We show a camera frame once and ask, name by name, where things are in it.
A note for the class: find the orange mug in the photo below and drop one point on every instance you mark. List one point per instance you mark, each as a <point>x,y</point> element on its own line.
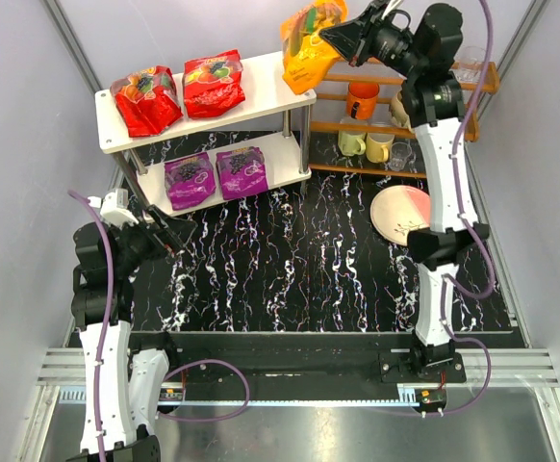
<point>362,99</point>

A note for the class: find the pink beige plate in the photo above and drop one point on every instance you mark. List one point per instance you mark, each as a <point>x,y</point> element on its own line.
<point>398,210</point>

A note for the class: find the clear glass top right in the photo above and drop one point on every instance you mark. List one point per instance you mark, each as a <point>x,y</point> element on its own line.
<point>470,62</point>

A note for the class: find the purple candy bag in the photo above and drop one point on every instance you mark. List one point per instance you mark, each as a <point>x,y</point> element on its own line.
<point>189,181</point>
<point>241,172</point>

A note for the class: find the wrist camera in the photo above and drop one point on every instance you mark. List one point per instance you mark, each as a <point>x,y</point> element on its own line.
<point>388,4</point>
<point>113,208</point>

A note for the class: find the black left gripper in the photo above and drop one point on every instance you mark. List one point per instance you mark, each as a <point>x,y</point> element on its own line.
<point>154,231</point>

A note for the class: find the green mug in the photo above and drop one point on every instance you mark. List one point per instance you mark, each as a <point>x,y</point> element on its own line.
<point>352,143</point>

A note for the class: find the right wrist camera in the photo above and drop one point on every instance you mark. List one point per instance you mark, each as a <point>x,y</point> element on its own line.
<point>388,4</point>

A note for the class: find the large red candy bag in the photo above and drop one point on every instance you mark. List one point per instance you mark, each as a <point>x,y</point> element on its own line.
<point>147,101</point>

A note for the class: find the small red candy bag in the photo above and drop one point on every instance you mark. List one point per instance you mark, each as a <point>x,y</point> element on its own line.
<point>212,85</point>

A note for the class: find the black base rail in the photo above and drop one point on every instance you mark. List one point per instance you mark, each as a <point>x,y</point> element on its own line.
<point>387,357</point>

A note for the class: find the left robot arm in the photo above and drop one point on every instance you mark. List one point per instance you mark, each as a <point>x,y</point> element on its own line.
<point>123,379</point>

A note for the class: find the yellow mango candy bag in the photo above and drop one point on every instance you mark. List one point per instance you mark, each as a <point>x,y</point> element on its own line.
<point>306,56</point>

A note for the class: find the wooden cup rack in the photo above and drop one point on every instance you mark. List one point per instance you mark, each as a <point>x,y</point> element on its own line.
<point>358,163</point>

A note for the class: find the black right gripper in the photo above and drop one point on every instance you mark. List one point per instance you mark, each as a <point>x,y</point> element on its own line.
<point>362,31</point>

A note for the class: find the beige ceramic mug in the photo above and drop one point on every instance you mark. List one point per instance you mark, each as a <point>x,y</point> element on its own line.
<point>398,114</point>

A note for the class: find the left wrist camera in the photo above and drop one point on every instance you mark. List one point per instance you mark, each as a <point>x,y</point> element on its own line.
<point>113,208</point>

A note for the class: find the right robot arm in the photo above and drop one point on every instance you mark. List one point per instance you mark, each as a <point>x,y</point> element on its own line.
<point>434,102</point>

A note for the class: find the yellow mug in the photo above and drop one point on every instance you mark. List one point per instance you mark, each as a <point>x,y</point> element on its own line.
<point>378,147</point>

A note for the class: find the clear glass bottom shelf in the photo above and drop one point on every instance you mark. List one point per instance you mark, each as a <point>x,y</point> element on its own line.
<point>400,155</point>

